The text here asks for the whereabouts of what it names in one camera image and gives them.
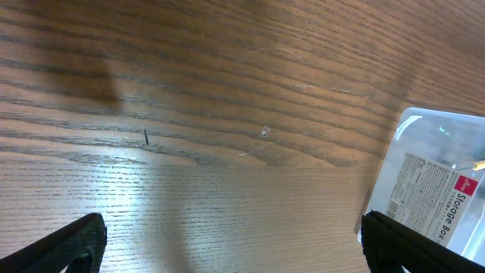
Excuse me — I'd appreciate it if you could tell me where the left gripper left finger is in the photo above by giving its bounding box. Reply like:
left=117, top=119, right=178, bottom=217
left=1, top=213, right=107, bottom=273

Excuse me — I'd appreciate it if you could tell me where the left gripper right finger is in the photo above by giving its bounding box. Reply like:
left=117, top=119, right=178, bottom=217
left=361, top=211, right=484, bottom=273

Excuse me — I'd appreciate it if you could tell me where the clear plastic container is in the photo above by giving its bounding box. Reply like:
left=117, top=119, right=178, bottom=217
left=365, top=108, right=484, bottom=267

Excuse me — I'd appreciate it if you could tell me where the yellow black screwdriver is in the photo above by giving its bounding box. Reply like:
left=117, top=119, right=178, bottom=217
left=452, top=160, right=485, bottom=171

